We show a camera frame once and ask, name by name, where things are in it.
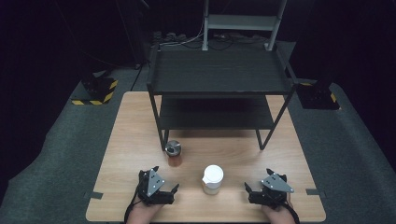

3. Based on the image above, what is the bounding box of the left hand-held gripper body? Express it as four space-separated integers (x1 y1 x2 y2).
136 168 176 206

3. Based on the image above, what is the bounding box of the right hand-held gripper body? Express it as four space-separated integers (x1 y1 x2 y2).
248 173 295 210

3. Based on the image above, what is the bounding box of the glass jar with metal lid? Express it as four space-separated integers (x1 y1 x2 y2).
164 139 183 168

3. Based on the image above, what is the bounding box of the white plastic cup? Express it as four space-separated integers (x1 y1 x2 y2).
201 164 225 196

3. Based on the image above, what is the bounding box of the black two-tier shelf rack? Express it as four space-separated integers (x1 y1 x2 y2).
146 41 301 153

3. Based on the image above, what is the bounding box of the person's right hand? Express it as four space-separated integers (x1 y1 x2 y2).
261 199 297 224

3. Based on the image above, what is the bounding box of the person's left hand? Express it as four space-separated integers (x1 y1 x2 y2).
125 199 165 224

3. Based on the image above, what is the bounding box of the grey tape piece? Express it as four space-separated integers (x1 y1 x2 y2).
305 188 327 199
83 189 105 201

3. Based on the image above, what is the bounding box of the black stand base striped edge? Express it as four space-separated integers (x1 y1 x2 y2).
70 72 120 106
295 81 341 111

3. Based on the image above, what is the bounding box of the black power strip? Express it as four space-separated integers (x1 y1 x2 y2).
151 30 189 45

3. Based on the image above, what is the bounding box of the black wrist strap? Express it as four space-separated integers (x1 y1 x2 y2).
281 199 302 224
123 186 142 224

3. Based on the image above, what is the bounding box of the thin black floor cable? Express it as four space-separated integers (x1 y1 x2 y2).
130 61 145 92

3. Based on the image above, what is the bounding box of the white cable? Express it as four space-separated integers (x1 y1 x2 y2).
159 17 207 49

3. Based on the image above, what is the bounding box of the black cable bundle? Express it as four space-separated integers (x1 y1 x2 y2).
207 32 269 51

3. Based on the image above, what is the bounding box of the grey metal stand frame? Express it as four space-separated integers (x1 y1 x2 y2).
201 0 289 52

